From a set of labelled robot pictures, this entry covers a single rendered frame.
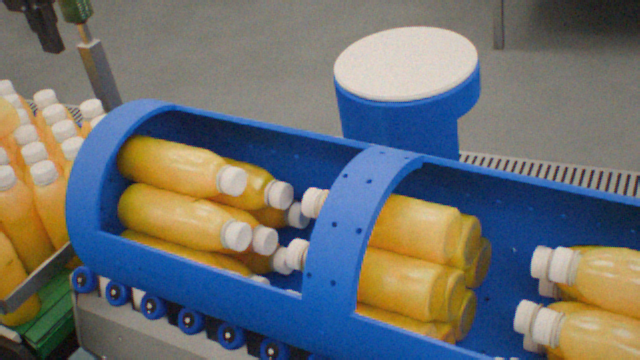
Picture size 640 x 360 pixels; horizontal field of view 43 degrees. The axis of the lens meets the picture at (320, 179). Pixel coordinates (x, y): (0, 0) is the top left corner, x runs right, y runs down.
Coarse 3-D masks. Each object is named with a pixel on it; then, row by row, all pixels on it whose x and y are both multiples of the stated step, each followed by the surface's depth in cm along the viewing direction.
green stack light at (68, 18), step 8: (56, 0) 162; (72, 0) 161; (80, 0) 162; (88, 0) 164; (64, 8) 162; (72, 8) 162; (80, 8) 162; (88, 8) 164; (64, 16) 163; (72, 16) 163; (80, 16) 163; (88, 16) 164
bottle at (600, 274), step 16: (576, 256) 87; (592, 256) 86; (608, 256) 85; (624, 256) 84; (576, 272) 87; (592, 272) 85; (608, 272) 84; (624, 272) 83; (592, 288) 85; (608, 288) 83; (624, 288) 83; (608, 304) 84; (624, 304) 83
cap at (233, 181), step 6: (228, 168) 111; (234, 168) 111; (222, 174) 110; (228, 174) 110; (234, 174) 110; (240, 174) 111; (222, 180) 110; (228, 180) 110; (234, 180) 110; (240, 180) 111; (246, 180) 113; (222, 186) 110; (228, 186) 110; (234, 186) 110; (240, 186) 112; (228, 192) 110; (234, 192) 111; (240, 192) 112
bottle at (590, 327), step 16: (560, 320) 86; (576, 320) 84; (592, 320) 83; (608, 320) 83; (624, 320) 83; (560, 336) 85; (576, 336) 83; (592, 336) 82; (608, 336) 82; (624, 336) 81; (576, 352) 83; (592, 352) 82; (608, 352) 81; (624, 352) 81
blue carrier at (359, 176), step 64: (128, 128) 112; (192, 128) 130; (256, 128) 118; (384, 192) 92; (448, 192) 110; (512, 192) 103; (576, 192) 91; (128, 256) 109; (320, 256) 92; (512, 256) 109; (256, 320) 101; (320, 320) 94; (512, 320) 108
